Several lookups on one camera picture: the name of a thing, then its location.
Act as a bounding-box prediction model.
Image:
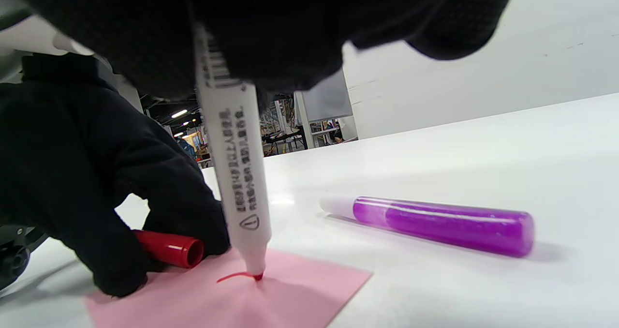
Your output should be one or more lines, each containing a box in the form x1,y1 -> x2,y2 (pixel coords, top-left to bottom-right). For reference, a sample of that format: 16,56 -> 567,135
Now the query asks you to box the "person's right hand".
0,0 -> 518,101

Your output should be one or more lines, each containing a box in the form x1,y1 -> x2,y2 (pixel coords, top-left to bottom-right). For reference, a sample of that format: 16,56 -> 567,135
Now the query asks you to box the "person's left hand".
0,52 -> 231,298

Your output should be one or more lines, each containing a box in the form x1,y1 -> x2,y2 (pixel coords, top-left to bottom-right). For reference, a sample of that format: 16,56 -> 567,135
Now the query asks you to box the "red marker cap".
133,230 -> 205,269

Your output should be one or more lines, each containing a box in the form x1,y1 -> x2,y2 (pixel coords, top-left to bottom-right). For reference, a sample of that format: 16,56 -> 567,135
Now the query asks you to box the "white marker pen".
193,23 -> 271,281

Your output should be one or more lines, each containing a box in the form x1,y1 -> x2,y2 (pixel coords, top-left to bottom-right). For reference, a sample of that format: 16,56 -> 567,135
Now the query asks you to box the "pink heart outline paper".
85,248 -> 374,328

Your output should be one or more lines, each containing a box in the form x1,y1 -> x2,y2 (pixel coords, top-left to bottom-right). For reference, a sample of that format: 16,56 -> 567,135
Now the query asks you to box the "purple glitter glue pen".
319,195 -> 535,258

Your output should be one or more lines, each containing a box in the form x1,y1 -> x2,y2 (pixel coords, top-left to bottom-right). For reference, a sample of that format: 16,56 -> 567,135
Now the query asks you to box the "black left hand controller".
0,224 -> 49,290

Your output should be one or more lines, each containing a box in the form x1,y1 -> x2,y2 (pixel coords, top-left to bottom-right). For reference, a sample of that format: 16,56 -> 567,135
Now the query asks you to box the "white standing board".
342,0 -> 619,140

